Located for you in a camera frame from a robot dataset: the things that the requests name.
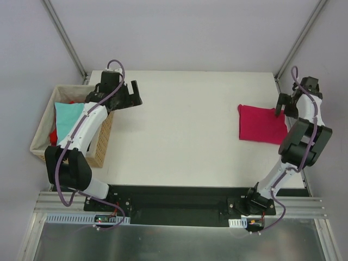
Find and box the pink t shirt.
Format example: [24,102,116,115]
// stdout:
[238,104,288,145]

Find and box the wicker basket with cloth liner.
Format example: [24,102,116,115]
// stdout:
[30,85,114,168]

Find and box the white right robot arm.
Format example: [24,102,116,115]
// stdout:
[241,77,333,216]

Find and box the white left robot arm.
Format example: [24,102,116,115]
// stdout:
[45,70,142,212]

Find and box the teal t shirt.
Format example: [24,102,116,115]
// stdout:
[55,102,84,143]

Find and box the red t shirt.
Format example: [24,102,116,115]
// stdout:
[49,101,75,146]

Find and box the right white cable duct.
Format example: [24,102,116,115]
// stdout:
[228,217,248,228]

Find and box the white cable duct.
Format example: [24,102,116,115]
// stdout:
[46,214,131,226]
[228,217,248,228]

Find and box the left white cable duct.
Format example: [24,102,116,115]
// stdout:
[46,214,131,226]

